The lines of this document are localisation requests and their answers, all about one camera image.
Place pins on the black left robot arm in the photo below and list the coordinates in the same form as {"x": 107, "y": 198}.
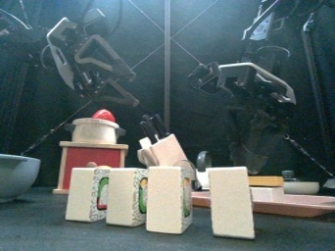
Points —
{"x": 18, "y": 36}

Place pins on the grey round disc tool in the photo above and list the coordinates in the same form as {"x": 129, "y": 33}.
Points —
{"x": 203, "y": 161}

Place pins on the grey bowl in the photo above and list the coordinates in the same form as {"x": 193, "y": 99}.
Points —
{"x": 15, "y": 175}

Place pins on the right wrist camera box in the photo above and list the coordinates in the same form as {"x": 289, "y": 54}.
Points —
{"x": 205, "y": 78}

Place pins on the white maki sushi block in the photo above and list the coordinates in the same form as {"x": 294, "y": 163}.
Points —
{"x": 83, "y": 196}
{"x": 125, "y": 197}
{"x": 166, "y": 201}

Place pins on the yellow egg sushi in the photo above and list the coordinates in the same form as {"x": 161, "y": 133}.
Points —
{"x": 267, "y": 189}

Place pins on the red wooden toy stove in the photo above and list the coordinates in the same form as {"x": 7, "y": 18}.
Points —
{"x": 90, "y": 157}

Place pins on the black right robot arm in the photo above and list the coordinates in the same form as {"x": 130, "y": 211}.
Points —
{"x": 279, "y": 26}

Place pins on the red pot lid knob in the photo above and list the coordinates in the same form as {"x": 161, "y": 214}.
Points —
{"x": 103, "y": 115}

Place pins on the white toy pot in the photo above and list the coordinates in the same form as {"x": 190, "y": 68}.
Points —
{"x": 95, "y": 130}

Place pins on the thin diagonal brace rod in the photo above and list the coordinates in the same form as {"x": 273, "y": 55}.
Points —
{"x": 307, "y": 155}
{"x": 57, "y": 129}

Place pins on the wooden toy knife block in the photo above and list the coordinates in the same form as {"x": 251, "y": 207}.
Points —
{"x": 166, "y": 150}

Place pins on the small white bowl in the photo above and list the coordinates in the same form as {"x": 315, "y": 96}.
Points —
{"x": 302, "y": 187}

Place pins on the metal vertical frame bar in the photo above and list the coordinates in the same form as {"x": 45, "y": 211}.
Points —
{"x": 167, "y": 59}

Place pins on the plain white sushi block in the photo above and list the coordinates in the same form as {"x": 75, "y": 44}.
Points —
{"x": 231, "y": 202}

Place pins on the pink tray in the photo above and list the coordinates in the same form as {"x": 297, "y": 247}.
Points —
{"x": 301, "y": 206}

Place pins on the black frame post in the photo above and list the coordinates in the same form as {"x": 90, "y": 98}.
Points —
{"x": 311, "y": 81}

